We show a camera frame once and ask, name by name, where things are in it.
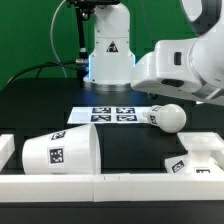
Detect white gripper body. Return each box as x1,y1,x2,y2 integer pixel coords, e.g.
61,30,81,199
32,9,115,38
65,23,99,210
131,39,202,99

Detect white light bulb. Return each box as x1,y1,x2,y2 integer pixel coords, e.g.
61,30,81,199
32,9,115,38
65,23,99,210
142,104,187,133

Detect white lamp base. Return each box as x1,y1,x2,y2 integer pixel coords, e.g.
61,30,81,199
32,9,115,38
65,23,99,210
165,132,224,174

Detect white lamp shade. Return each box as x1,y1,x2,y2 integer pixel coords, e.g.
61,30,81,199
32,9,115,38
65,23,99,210
22,124,101,175

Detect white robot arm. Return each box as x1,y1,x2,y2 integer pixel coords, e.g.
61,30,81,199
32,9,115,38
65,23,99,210
84,0,224,106

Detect white marker sheet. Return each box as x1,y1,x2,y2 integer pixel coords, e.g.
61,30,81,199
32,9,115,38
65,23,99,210
68,106,149,124

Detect green curtain backdrop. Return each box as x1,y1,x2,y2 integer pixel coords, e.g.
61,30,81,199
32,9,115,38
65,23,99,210
0,0,195,89

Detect black cables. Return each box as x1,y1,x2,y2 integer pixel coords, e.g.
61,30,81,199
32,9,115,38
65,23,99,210
5,61,84,88

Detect grey cable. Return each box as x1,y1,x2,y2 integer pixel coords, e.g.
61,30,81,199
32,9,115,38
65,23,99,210
49,0,78,79

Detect white front rail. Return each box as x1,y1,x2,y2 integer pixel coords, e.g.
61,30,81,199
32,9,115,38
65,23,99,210
0,174,224,203

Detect white left rail block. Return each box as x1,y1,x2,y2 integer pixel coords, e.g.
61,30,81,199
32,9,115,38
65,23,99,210
0,134,15,171

